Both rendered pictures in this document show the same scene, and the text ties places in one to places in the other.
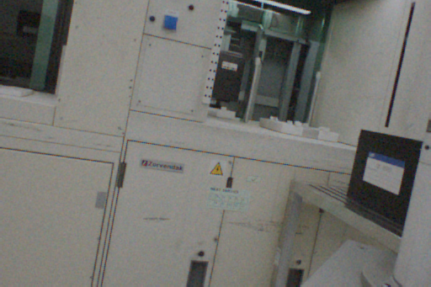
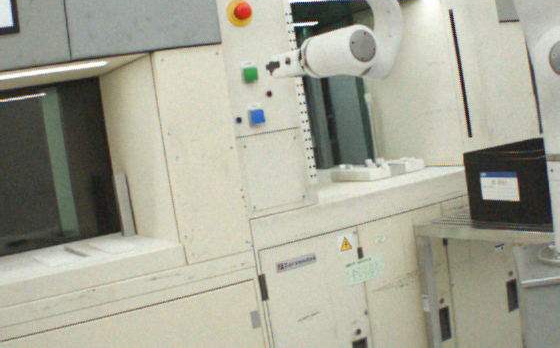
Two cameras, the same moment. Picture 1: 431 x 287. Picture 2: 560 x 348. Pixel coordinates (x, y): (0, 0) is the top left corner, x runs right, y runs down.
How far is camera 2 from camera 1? 88 cm
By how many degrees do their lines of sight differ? 14
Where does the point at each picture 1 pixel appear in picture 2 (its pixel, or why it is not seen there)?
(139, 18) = (228, 124)
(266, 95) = not seen: hidden behind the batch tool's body
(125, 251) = not seen: outside the picture
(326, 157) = (433, 190)
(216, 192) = (352, 267)
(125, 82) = (237, 194)
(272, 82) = not seen: hidden behind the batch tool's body
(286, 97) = (323, 130)
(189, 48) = (280, 134)
